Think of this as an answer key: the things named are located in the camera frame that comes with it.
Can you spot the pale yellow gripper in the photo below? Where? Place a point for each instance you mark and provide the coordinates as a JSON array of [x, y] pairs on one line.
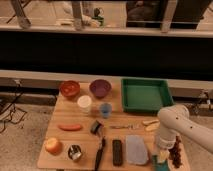
[[162, 156]]

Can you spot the green sponge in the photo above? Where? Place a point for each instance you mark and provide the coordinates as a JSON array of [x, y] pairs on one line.
[[159, 166]]

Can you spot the red yellow apple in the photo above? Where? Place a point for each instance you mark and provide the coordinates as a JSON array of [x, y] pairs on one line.
[[53, 146]]

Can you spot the small metal cup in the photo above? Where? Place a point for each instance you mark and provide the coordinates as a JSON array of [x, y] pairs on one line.
[[74, 153]]

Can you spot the red bowl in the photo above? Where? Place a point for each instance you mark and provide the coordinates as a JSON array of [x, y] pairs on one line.
[[69, 88]]

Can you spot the grey folded cloth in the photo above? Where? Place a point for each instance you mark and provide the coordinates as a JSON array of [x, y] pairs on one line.
[[136, 150]]

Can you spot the wooden cutting board table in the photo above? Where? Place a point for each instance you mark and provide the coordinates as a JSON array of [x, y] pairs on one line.
[[67, 112]]

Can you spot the orange carrot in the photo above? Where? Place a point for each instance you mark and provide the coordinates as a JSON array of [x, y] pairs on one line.
[[75, 127]]

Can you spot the dark red grapes bunch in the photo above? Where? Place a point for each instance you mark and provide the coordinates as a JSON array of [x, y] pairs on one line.
[[175, 155]]

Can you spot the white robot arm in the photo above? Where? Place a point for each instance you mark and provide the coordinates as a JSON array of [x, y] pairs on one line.
[[174, 120]]

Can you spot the yellow banana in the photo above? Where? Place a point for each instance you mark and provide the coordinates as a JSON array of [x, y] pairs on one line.
[[151, 125]]

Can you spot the blue plastic cup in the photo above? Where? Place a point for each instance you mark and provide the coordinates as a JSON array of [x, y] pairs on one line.
[[105, 110]]

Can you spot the purple bowl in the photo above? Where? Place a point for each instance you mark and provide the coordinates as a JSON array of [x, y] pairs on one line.
[[100, 88]]

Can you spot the black rectangular remote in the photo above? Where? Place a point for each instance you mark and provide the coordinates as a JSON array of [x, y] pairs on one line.
[[117, 153]]

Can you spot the metal fork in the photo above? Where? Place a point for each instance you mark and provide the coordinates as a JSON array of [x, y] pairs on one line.
[[132, 127]]

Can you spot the white plastic cup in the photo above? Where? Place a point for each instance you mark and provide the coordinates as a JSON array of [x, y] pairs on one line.
[[85, 103]]

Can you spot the green plastic tray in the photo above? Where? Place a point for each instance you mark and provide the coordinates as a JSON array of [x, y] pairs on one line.
[[145, 95]]

